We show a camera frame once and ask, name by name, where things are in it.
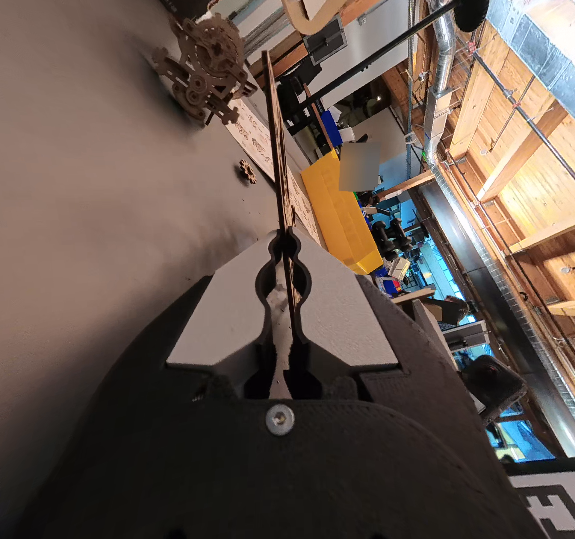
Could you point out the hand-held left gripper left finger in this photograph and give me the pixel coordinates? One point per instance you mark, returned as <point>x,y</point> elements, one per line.
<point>215,323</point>

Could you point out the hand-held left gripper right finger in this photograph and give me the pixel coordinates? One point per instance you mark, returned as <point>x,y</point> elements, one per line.
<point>346,323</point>

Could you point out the small thick wooden gear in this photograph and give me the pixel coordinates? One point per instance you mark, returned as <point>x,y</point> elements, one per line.
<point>247,171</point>

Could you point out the laser-cut wooden parts sheet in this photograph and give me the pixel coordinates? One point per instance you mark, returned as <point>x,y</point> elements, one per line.
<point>276,153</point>

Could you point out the partly built wooden model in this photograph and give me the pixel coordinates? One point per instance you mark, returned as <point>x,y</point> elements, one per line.
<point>211,54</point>

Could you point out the black dumbbells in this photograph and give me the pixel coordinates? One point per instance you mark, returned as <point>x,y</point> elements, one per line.
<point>391,233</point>

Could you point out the yellow plastic bin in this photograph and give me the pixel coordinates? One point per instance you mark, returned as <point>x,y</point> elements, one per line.
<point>341,220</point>

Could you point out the open instruction booklet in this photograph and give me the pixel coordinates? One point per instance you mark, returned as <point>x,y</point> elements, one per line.
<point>251,137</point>

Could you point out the blue storage bin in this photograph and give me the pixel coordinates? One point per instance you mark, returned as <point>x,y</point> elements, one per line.
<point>330,126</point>

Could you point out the black office chair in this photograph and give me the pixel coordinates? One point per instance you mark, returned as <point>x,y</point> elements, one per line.
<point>292,94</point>

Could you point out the grey wall-mounted box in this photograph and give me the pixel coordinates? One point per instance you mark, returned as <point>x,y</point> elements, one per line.
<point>325,40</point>

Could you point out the silver ventilation duct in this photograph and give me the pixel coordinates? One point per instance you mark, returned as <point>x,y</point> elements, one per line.
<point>444,54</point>

